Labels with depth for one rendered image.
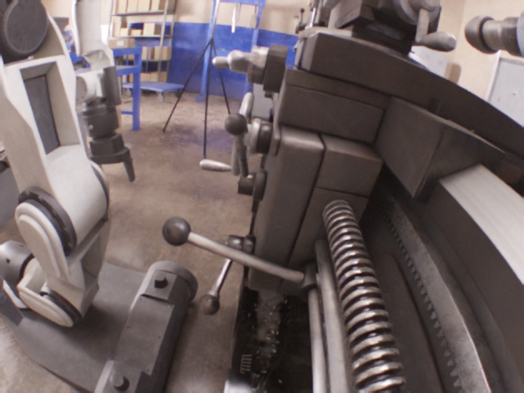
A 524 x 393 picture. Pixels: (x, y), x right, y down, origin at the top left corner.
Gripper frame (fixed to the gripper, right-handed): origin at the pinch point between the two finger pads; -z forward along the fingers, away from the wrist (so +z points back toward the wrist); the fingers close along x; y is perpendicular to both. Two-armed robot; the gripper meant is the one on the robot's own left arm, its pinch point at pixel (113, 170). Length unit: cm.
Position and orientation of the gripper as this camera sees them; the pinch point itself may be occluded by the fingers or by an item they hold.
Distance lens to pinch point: 70.8
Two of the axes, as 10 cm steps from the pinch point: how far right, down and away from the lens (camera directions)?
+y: 0.7, -5.2, 8.5
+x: 10.0, 0.1, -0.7
